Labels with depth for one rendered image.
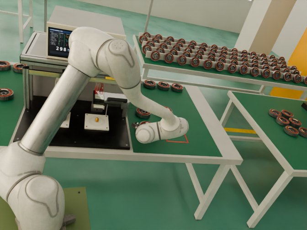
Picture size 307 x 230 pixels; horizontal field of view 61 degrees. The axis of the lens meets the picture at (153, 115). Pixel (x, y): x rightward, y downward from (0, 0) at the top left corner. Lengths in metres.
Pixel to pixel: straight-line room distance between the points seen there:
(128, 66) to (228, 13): 8.03
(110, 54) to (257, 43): 4.40
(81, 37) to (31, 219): 0.68
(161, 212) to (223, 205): 0.61
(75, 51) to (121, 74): 0.20
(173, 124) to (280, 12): 4.08
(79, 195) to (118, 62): 0.69
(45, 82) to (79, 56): 0.87
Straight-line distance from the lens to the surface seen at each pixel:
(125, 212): 2.24
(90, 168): 2.49
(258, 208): 2.43
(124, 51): 0.93
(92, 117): 1.75
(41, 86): 1.91
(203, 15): 8.62
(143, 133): 1.36
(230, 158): 1.85
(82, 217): 1.27
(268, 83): 3.46
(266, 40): 5.25
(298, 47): 5.00
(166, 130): 1.38
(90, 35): 1.06
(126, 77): 0.98
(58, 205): 1.05
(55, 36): 1.62
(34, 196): 1.01
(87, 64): 1.04
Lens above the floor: 1.81
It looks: 33 degrees down
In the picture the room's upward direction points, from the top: 16 degrees clockwise
